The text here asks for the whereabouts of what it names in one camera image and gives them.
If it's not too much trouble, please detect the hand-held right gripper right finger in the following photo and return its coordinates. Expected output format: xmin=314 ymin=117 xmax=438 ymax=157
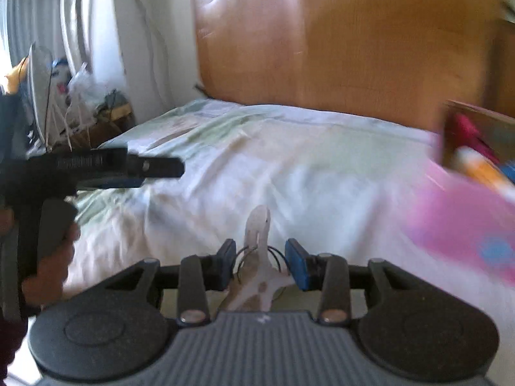
xmin=285 ymin=238 xmax=423 ymax=326

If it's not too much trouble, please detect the pink biscuit tin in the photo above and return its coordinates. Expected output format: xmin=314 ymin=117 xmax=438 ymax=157
xmin=403 ymin=100 xmax=515 ymax=291

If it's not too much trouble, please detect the white curtain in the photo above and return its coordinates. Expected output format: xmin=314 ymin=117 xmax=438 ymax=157
xmin=0 ymin=0 xmax=126 ymax=91

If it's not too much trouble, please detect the white capped orange label bottle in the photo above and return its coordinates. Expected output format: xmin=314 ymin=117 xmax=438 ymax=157
xmin=454 ymin=146 xmax=515 ymax=194

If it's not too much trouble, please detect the white plastic bag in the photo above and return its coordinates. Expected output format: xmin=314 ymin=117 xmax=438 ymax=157
xmin=65 ymin=61 xmax=106 ymax=110

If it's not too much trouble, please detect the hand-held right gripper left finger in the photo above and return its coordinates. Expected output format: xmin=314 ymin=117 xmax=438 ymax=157
xmin=104 ymin=239 xmax=237 ymax=326

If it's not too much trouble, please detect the pale green bedsheet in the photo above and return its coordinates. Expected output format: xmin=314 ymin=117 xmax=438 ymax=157
xmin=63 ymin=98 xmax=515 ymax=303

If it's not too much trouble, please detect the wooden headboard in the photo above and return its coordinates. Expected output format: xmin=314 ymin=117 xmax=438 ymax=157
xmin=192 ymin=0 xmax=515 ymax=130

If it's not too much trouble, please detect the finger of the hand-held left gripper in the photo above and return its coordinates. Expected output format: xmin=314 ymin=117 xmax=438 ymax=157
xmin=126 ymin=155 xmax=186 ymax=179

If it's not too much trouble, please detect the person's left hand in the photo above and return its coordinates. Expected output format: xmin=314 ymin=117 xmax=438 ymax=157
xmin=0 ymin=208 xmax=81 ymax=307

